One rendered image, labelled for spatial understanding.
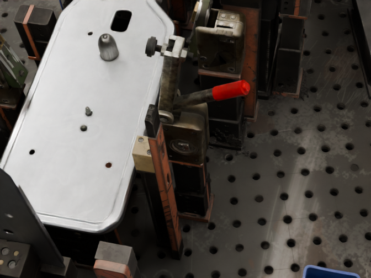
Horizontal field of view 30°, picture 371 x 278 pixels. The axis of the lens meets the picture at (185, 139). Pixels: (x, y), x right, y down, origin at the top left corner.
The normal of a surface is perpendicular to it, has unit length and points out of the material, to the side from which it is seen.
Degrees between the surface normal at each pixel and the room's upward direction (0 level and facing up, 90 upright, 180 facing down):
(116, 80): 0
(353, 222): 0
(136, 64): 0
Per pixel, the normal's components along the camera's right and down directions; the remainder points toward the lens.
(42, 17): -0.07, -0.51
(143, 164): -0.22, 0.85
